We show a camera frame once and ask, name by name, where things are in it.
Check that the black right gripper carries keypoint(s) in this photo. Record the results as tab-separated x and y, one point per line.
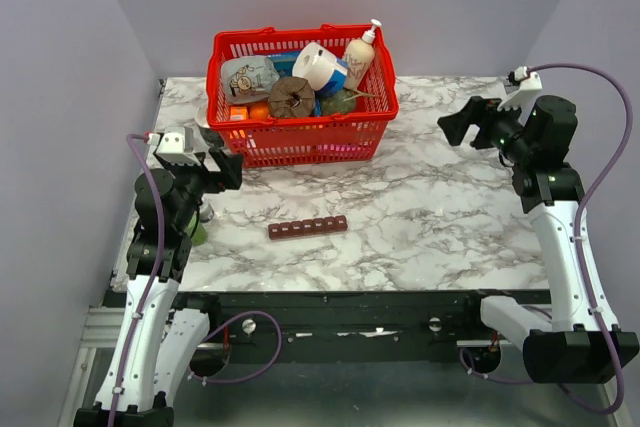
456	126

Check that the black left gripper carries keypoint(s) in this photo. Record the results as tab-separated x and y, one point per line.
230	174

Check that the green pill bottle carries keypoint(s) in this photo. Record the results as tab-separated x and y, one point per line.
197	231

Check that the brown weekly pill organizer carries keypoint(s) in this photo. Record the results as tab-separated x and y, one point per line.
307	227

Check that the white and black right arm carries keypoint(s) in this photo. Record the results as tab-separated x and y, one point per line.
575	344

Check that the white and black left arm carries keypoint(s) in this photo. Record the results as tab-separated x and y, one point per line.
156	339

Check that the small orange box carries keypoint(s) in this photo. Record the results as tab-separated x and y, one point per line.
239	113

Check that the white dark cup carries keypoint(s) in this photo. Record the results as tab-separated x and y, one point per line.
201	118

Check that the orange fruit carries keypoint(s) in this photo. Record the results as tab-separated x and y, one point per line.
259	110

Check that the small white-capped bottle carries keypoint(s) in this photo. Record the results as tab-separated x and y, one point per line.
206	213

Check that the grey cartoon snack bag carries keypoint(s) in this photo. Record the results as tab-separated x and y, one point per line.
248	79

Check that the brown round paper package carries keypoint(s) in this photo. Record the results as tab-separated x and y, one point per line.
291	98

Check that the blue package in basket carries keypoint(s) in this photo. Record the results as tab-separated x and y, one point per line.
284	62

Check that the red plastic shopping basket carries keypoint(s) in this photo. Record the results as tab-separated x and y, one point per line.
281	142

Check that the green round vegetable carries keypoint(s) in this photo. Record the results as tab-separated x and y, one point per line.
342	102

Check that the white toilet paper roll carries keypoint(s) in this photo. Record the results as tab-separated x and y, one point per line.
325	73

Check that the white pump lotion bottle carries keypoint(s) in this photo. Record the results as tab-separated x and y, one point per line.
359	55

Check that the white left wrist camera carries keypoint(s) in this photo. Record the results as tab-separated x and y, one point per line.
175	146

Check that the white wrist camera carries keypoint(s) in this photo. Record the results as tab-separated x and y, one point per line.
175	146
527	84

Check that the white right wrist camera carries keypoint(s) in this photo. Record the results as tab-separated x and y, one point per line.
527	84

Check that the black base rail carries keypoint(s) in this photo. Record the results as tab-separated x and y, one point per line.
344	327

